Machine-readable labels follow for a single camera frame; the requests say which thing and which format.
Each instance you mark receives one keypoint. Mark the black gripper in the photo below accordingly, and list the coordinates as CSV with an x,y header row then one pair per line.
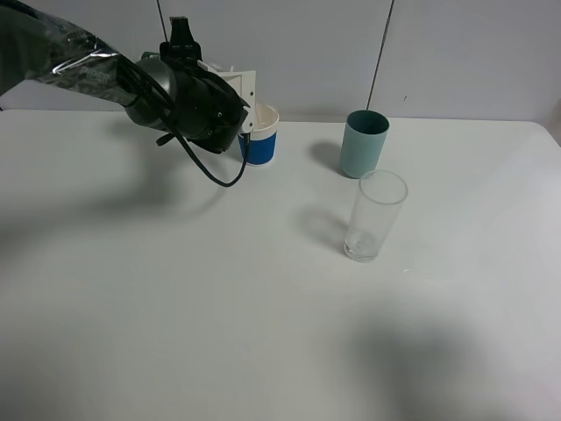
x,y
208,111

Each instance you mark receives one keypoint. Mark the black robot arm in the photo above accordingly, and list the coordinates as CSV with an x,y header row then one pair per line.
x,y
169,92

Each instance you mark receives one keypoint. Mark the blue sleeved paper cup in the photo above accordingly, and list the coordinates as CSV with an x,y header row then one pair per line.
x,y
263,135

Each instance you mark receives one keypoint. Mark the teal green cup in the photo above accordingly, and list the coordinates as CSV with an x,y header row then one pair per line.
x,y
365,133

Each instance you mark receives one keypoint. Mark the clear tall drinking glass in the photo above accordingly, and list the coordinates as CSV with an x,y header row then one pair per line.
x,y
378,202

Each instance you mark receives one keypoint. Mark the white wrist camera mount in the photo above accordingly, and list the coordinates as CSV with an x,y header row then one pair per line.
x,y
244,83

